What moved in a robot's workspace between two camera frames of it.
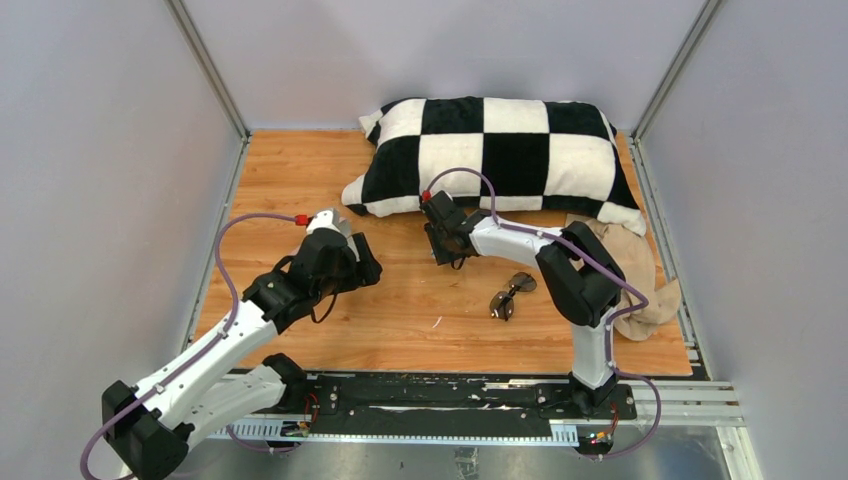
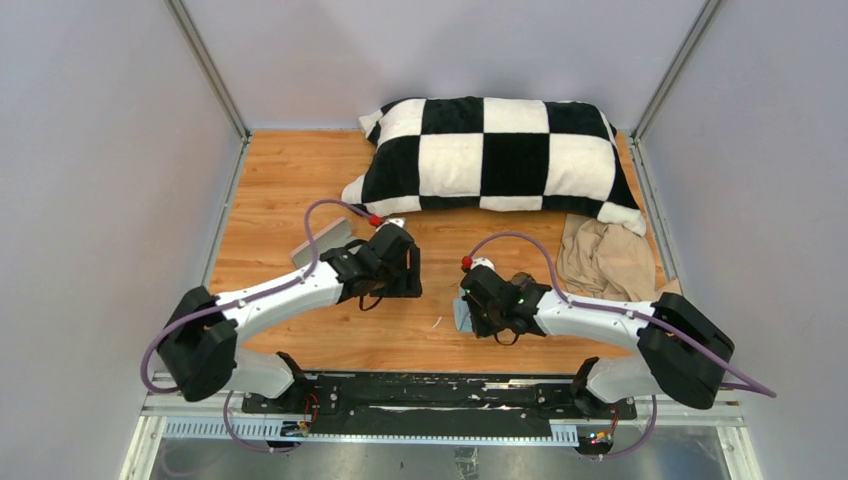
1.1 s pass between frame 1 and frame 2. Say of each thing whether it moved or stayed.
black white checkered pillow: stayed
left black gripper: moved
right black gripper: moved
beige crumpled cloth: stayed
